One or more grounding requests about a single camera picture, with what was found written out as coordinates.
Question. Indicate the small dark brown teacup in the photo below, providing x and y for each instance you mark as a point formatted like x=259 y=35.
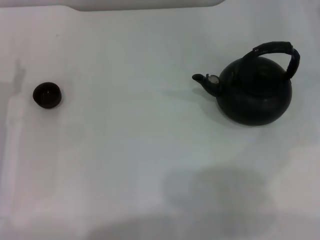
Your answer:
x=47 y=96

